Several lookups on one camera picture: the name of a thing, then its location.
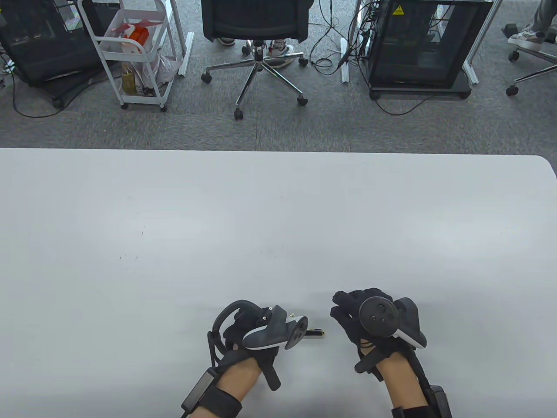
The person's left hand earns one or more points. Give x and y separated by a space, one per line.
252 358

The person's right hand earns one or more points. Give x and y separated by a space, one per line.
348 313

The black gold fountain pen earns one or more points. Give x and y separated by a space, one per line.
313 333

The person's right forearm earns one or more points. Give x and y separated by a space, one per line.
400 379

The person's left forearm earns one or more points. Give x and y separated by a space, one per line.
239 379

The black wheeled platform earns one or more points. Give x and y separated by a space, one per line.
417 90
65 89

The white metal desk leg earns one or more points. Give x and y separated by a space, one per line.
345 65
471 72
186 56

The black computer case yellow sticker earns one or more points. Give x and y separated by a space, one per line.
417 48

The chrome chair base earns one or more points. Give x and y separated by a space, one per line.
512 90

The clear plastic bag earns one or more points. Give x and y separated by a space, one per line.
167 69

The yellow bottle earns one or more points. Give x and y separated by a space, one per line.
128 80

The black office chair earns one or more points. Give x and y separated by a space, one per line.
254 19

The white rolling cart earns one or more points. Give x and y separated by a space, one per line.
130 56

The orange box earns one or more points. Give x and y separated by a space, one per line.
139 34

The black controller mount bracket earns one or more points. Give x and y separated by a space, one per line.
370 363
272 374

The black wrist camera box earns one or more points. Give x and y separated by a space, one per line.
440 402
198 389

